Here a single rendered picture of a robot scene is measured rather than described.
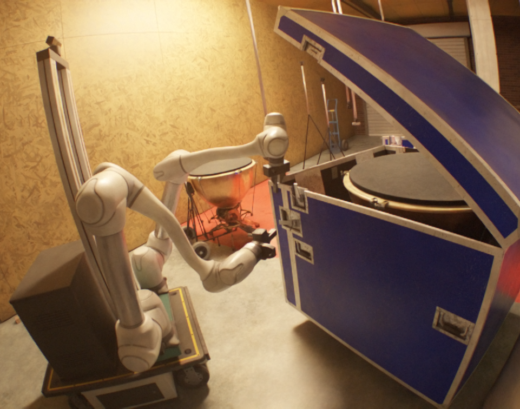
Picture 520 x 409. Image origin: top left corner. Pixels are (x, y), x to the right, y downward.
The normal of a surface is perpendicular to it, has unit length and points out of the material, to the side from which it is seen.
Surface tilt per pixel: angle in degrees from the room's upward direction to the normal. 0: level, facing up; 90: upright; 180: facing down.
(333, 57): 90
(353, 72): 90
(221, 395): 0
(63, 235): 90
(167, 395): 90
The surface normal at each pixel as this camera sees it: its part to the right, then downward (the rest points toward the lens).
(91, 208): 0.10, 0.22
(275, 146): 0.13, 0.43
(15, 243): 0.79, 0.09
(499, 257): -0.84, 0.30
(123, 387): 0.36, 0.26
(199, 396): -0.15, -0.93
